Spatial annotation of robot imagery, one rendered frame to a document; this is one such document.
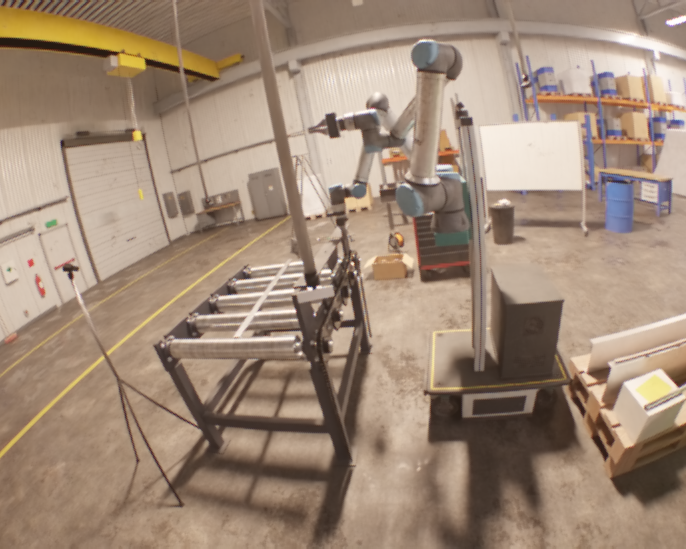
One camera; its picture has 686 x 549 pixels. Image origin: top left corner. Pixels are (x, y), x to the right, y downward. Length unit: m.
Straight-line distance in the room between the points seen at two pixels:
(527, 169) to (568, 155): 0.81
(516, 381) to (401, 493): 0.92
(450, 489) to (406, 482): 0.25
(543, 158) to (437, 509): 5.40
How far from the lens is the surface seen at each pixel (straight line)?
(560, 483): 2.01
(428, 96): 1.27
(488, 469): 1.99
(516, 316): 1.79
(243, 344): 1.64
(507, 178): 6.06
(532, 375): 2.06
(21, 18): 8.08
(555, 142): 6.01
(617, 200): 6.35
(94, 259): 11.43
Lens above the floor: 1.66
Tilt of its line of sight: 20 degrees down
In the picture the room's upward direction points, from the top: 11 degrees counter-clockwise
